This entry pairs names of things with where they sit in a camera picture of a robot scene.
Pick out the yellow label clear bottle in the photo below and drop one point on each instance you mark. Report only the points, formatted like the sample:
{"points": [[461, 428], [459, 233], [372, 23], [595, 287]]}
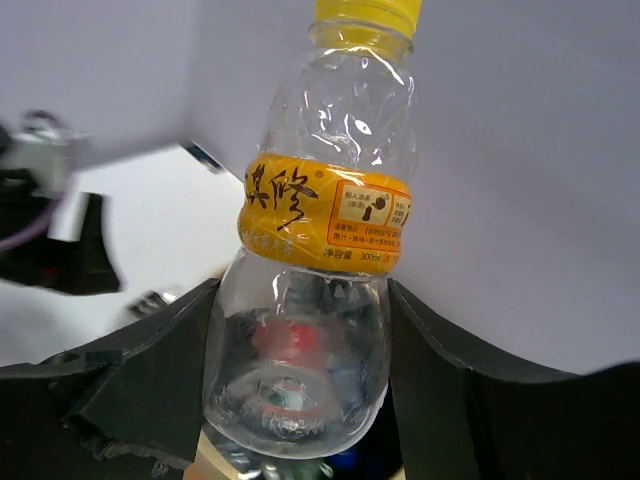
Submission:
{"points": [[299, 344]]}

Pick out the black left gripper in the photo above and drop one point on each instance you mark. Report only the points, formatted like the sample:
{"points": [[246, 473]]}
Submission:
{"points": [[125, 406]]}

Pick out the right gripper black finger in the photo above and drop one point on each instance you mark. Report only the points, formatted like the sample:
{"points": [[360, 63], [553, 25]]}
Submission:
{"points": [[466, 409]]}

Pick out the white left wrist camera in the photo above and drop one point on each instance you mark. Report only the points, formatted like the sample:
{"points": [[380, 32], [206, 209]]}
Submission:
{"points": [[47, 148]]}

